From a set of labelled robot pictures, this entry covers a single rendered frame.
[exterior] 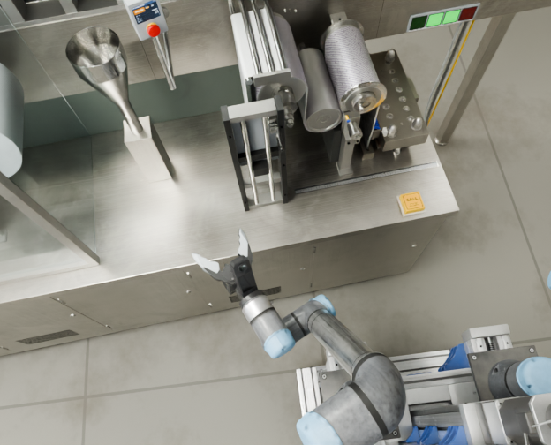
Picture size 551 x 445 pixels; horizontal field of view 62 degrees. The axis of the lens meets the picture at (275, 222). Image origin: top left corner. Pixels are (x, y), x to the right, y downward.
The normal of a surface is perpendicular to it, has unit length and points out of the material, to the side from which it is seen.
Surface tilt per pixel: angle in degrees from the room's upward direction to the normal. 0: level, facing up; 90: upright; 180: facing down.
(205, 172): 0
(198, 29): 90
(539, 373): 8
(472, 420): 0
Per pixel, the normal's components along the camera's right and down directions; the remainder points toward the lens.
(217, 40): 0.19, 0.89
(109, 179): -0.04, -0.40
